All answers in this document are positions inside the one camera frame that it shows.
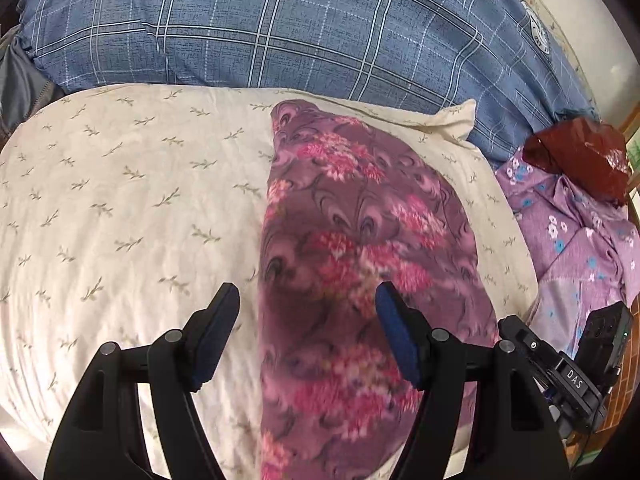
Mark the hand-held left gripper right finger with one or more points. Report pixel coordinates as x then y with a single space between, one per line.
397 335

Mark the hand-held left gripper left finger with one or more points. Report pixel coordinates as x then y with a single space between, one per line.
215 330

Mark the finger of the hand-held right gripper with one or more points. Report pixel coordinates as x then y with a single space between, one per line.
520 337

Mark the purple pink floral garment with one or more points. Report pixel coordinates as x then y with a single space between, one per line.
350 240

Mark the lilac floral garment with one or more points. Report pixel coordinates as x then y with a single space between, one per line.
565 240

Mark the cream leaf-print pillow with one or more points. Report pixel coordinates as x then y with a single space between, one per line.
125 210

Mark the red plastic bag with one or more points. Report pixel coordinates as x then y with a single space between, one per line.
580 155

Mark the bamboo painted panel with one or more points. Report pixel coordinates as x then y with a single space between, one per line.
634 147

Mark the grey cloth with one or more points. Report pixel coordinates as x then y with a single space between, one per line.
25 85

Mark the blue plaid quilt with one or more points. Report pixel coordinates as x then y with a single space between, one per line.
300 25

